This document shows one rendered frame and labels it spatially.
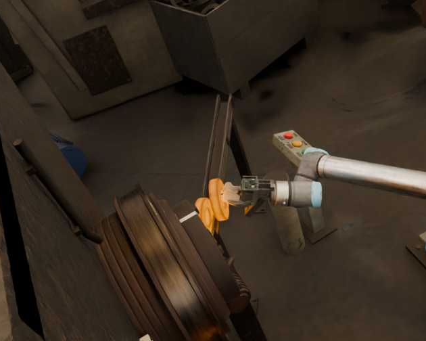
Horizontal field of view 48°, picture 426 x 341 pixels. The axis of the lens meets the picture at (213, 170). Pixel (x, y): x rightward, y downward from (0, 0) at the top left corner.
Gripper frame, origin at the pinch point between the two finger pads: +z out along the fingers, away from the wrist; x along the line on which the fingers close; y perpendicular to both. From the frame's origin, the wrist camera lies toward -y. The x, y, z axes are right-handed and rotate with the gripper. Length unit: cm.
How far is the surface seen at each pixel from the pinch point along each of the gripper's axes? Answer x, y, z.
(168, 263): 60, 44, 9
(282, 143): -47, -15, -29
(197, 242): 51, 39, 4
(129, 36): -205, -50, 70
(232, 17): -178, -19, -6
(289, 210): -30, -42, -33
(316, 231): -42, -71, -52
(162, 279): 63, 42, 11
